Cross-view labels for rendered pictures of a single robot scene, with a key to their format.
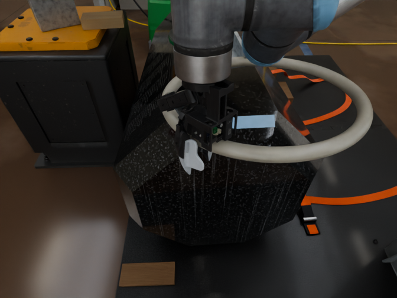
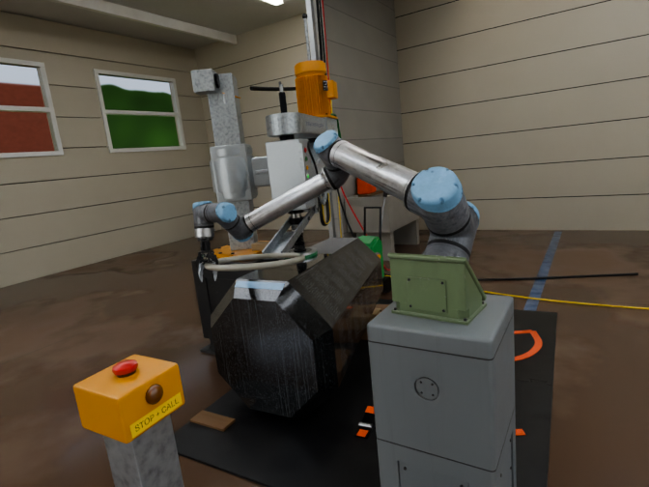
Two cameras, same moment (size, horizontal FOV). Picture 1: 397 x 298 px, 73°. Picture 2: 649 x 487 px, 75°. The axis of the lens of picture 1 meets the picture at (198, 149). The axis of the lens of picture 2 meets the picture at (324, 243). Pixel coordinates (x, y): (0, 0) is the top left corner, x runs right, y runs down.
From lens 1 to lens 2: 1.83 m
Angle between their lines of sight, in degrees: 44
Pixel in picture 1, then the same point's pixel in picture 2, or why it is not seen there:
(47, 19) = (235, 243)
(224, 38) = (202, 223)
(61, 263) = not seen: hidden behind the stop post
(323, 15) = (219, 216)
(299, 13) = (214, 215)
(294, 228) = (348, 429)
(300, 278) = (317, 458)
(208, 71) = (198, 233)
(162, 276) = (219, 423)
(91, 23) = (257, 246)
